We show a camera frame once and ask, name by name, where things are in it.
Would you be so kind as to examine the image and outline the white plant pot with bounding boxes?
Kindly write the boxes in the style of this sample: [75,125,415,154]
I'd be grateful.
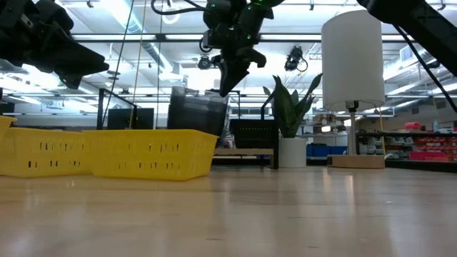
[278,137,308,168]

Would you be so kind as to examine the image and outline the round wooden lamp base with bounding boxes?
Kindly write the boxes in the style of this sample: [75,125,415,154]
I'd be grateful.
[327,153,386,170]

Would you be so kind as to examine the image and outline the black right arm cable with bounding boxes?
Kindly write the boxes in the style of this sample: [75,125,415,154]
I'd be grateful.
[392,24,457,114]

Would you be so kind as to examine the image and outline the metal lamp pole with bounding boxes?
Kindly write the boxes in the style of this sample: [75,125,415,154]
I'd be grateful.
[345,100,359,156]

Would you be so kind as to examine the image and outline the blue storage bins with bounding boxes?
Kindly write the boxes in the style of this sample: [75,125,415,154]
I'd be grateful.
[306,144,348,158]

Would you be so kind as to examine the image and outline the green snake plant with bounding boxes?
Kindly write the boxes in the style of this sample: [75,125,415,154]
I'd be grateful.
[263,73,324,139]

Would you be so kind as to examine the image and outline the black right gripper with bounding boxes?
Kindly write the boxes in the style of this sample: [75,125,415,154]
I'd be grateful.
[202,0,276,98]

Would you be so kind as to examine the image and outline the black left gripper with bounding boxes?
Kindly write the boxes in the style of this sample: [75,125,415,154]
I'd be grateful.
[0,0,110,91]

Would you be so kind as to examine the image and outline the black ceiling camera with cable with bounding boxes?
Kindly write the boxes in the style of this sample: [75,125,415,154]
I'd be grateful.
[284,45,308,72]

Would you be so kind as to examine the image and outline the thin black slanted cable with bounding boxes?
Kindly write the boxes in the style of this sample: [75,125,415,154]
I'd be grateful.
[101,0,136,124]

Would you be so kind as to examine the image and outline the wooden shelf board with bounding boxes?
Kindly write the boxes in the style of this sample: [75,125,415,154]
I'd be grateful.
[213,148,275,158]

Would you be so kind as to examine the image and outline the rack with red bins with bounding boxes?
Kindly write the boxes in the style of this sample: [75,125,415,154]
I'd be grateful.
[356,121,457,173]

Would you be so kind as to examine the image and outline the black flat monitor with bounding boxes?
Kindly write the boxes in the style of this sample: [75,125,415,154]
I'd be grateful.
[106,108,155,130]

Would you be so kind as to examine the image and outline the thin tan hanging cable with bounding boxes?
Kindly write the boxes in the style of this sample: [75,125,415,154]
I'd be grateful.
[129,0,147,129]

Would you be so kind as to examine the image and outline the white cylindrical lamp shade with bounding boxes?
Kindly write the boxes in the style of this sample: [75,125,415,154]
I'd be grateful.
[321,9,386,112]

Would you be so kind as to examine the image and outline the thin dark hanging cable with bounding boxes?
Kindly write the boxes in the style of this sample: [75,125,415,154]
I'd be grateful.
[156,0,164,129]

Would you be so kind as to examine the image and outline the yellow slotted plastic basket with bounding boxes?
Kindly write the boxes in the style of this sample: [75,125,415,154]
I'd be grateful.
[0,127,93,178]
[81,128,219,181]
[0,115,18,141]

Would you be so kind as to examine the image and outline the yellow hanging power cord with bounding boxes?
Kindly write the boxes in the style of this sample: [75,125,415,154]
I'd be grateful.
[376,106,387,156]

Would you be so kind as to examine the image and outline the round black ceiling camera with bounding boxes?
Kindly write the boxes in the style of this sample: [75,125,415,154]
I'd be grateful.
[197,55,213,71]

